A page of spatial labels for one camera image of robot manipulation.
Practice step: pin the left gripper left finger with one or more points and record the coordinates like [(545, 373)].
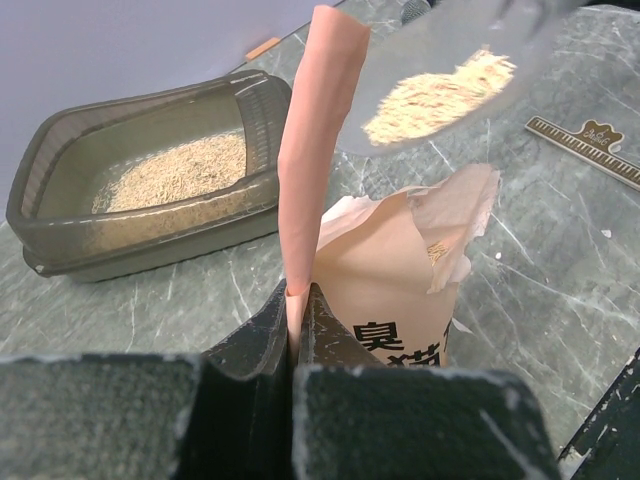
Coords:
[(220, 414)]

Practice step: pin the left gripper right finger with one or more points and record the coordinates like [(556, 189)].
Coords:
[(355, 418)]

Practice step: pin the pink cat litter bag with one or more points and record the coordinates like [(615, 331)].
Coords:
[(389, 269)]

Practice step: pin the clear plastic litter scoop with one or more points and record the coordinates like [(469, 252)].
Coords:
[(462, 60)]

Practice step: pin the brown plastic litter box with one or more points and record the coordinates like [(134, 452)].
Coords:
[(78, 151)]

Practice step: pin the beige cat litter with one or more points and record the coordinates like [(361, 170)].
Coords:
[(188, 170)]

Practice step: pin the small wooden comb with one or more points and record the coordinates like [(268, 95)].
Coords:
[(595, 143)]

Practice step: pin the orange tape piece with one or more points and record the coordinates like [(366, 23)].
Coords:
[(261, 49)]

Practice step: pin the black handheld microphone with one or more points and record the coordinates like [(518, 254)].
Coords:
[(413, 9)]

